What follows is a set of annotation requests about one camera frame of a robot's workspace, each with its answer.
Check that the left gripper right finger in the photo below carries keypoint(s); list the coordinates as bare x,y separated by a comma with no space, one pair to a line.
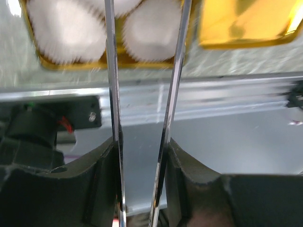
198,196

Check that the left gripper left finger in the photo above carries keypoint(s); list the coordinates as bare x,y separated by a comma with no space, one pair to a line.
81,193

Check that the metal tongs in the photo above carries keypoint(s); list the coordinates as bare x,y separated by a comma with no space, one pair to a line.
114,95

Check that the gold cookie tin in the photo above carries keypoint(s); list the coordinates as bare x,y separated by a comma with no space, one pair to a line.
125,61

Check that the white paper cup bottom-left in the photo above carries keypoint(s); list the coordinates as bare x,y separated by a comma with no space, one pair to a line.
67,31

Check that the white paper cup bottom-right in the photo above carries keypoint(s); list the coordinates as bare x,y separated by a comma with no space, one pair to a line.
150,33

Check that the gold tin lid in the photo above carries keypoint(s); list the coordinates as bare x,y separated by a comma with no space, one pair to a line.
235,24

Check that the white paper cup centre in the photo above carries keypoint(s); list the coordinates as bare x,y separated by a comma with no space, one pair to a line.
121,7

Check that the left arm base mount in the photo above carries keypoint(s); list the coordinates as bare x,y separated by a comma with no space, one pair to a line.
82,112

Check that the aluminium rail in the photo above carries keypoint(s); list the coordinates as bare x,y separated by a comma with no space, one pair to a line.
144,101

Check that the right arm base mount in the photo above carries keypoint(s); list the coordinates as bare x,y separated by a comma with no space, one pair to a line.
295,96

